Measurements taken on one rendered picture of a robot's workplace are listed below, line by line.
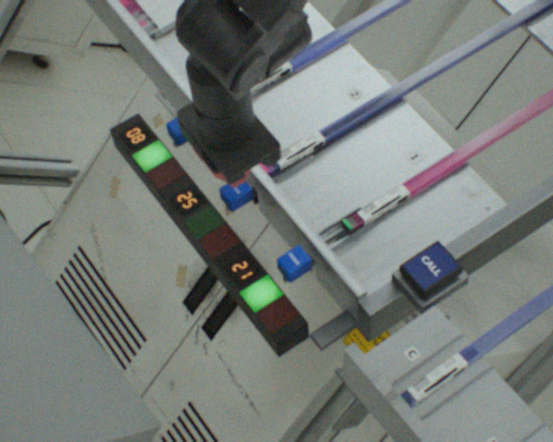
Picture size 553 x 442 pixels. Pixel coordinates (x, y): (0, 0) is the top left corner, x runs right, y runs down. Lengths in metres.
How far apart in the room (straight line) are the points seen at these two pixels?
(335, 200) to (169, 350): 0.61
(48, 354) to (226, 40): 0.32
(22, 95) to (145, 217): 1.01
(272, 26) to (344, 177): 0.31
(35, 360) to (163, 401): 0.78
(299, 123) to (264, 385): 0.49
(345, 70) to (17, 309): 0.50
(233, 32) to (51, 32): 1.83
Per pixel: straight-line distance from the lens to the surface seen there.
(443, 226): 1.23
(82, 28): 2.85
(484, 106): 3.34
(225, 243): 1.23
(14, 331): 1.05
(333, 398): 1.23
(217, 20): 1.01
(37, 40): 2.81
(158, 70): 1.37
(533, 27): 1.40
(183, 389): 1.77
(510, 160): 3.29
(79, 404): 1.02
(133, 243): 1.83
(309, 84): 1.34
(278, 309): 1.19
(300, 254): 1.20
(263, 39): 1.00
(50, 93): 2.84
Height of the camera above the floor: 1.22
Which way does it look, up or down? 25 degrees down
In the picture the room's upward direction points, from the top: 36 degrees clockwise
